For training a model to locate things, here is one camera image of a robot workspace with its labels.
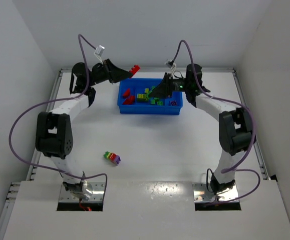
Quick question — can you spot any red long lego brick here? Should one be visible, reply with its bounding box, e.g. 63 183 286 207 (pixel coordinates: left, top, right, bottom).
129 65 140 78

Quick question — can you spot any red curved lego brick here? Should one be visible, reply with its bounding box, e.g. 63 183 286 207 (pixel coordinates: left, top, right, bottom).
123 95 135 105

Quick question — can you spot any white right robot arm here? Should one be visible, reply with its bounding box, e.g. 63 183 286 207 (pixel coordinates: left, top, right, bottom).
149 64 252 194

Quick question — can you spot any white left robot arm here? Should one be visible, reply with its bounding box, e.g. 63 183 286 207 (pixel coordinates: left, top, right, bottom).
35 59 140 201

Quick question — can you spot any green lego pile in tray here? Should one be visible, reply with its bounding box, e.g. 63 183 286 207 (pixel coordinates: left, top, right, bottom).
149 98 164 106

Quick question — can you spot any blue divided plastic tray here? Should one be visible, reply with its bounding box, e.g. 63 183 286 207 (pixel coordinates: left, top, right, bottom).
117 78 183 115

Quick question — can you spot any small rainbow lego stack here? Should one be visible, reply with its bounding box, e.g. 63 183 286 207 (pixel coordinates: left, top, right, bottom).
103 151 121 166

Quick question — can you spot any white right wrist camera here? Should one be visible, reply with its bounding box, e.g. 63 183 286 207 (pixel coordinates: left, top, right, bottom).
165 59 177 74

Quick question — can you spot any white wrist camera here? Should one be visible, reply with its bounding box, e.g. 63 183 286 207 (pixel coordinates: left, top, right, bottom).
165 59 177 74
94 45 105 63

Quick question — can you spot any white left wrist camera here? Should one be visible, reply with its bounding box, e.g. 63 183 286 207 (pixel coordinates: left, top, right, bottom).
94 45 105 63

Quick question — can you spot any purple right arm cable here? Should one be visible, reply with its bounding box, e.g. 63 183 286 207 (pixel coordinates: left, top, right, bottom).
171 39 261 206

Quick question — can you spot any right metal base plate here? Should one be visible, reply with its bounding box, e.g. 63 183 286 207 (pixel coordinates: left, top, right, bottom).
192 182 238 204

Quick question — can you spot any metal base plate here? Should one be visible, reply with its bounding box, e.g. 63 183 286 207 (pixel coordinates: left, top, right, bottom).
59 181 105 204
192 182 238 204

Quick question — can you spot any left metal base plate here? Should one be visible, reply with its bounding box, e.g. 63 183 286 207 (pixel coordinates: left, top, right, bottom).
59 181 105 204

